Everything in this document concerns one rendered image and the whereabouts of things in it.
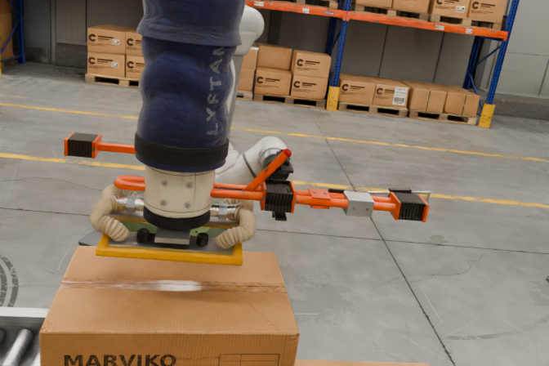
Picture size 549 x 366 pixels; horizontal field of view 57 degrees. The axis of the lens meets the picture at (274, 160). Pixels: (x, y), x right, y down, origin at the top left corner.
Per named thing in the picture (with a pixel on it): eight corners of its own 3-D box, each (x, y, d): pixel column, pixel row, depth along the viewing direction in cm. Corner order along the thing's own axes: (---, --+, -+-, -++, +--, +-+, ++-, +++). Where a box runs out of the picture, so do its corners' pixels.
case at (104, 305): (42, 466, 125) (38, 332, 112) (77, 355, 162) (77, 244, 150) (279, 457, 136) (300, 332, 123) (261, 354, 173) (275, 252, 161)
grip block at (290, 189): (261, 212, 126) (263, 189, 124) (258, 196, 135) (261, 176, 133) (293, 214, 127) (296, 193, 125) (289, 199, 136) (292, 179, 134)
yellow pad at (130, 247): (94, 256, 115) (94, 237, 113) (104, 236, 124) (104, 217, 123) (242, 266, 119) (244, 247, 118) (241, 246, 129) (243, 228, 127)
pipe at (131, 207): (96, 238, 116) (96, 216, 114) (118, 196, 139) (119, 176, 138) (243, 248, 120) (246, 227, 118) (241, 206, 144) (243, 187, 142)
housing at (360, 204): (345, 216, 130) (349, 199, 128) (340, 205, 136) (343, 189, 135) (372, 218, 131) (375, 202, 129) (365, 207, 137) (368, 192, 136)
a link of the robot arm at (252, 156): (296, 167, 157) (260, 187, 158) (290, 151, 171) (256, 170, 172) (280, 138, 153) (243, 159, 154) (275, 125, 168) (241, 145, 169)
